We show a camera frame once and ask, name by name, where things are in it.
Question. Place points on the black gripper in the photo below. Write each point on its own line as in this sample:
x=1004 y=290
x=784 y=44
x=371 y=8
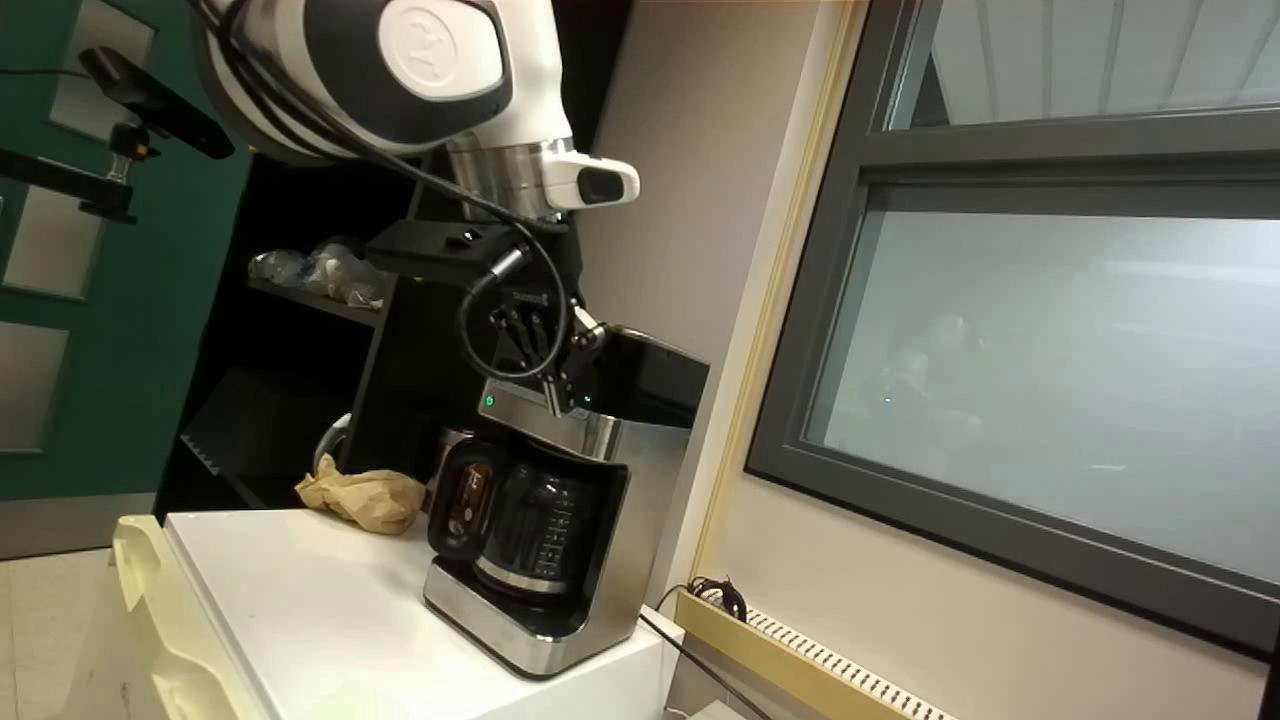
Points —
x=543 y=264

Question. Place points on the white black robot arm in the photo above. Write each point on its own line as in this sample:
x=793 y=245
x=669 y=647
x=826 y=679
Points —
x=441 y=55

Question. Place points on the glass coffee carafe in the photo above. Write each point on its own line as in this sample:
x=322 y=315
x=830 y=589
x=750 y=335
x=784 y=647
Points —
x=533 y=524

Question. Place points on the steel black coffee machine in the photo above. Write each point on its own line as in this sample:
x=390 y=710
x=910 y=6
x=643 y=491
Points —
x=652 y=535

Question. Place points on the clear plastic bags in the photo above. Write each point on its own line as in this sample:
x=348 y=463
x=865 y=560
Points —
x=327 y=273

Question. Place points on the black shelf unit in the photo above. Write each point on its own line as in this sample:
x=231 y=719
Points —
x=265 y=425

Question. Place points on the green panelled door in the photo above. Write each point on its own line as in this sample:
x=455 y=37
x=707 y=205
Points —
x=135 y=347

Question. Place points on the grey framed window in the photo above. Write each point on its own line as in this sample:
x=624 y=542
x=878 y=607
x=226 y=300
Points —
x=1064 y=400

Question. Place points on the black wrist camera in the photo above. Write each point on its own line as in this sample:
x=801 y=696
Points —
x=441 y=250

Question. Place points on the black stereo camera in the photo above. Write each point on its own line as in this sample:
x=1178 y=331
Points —
x=162 y=102

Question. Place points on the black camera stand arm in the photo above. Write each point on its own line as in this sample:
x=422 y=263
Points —
x=81 y=185

